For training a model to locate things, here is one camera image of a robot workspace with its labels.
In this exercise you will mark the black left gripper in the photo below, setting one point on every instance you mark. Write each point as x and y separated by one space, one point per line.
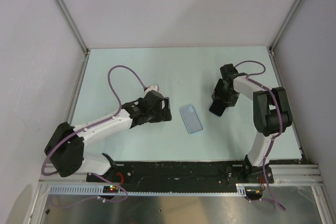
163 115

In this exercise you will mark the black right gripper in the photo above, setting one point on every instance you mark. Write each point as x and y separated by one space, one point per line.
230 100

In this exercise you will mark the dark blue smartphone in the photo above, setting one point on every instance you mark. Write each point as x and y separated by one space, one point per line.
218 107

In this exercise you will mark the translucent blue phone case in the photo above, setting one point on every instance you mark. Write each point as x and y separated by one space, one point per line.
190 119

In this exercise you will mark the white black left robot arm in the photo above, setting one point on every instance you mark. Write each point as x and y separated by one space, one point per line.
66 149

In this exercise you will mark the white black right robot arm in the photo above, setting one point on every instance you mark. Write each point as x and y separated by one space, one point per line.
271 116

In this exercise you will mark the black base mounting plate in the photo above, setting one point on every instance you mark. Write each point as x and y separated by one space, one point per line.
187 177

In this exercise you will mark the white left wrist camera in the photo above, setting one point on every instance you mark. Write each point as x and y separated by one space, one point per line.
154 87

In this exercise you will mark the aluminium front frame rail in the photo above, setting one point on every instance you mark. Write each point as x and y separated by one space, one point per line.
297 175

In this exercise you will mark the white slotted cable duct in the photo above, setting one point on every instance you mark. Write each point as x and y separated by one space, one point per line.
239 191

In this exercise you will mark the right aluminium frame post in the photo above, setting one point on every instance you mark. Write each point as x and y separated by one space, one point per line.
294 8

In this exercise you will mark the aluminium frame post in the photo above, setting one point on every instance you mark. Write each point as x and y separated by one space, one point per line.
72 25
294 8

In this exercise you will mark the left aluminium frame post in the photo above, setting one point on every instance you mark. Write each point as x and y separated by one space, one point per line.
72 25

